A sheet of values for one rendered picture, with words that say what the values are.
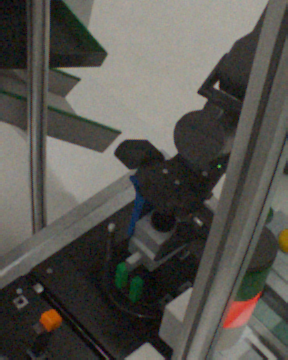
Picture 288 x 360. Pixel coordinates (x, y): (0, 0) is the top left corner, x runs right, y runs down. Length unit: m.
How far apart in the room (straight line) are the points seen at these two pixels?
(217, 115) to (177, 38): 0.77
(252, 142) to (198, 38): 1.12
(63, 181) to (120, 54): 0.32
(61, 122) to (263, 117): 0.66
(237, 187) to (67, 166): 0.86
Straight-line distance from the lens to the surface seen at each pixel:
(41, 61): 1.00
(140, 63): 1.58
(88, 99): 1.51
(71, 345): 1.11
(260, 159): 0.53
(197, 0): 1.75
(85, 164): 1.41
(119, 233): 1.20
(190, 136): 0.90
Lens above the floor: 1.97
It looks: 53 degrees down
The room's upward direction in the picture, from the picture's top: 8 degrees clockwise
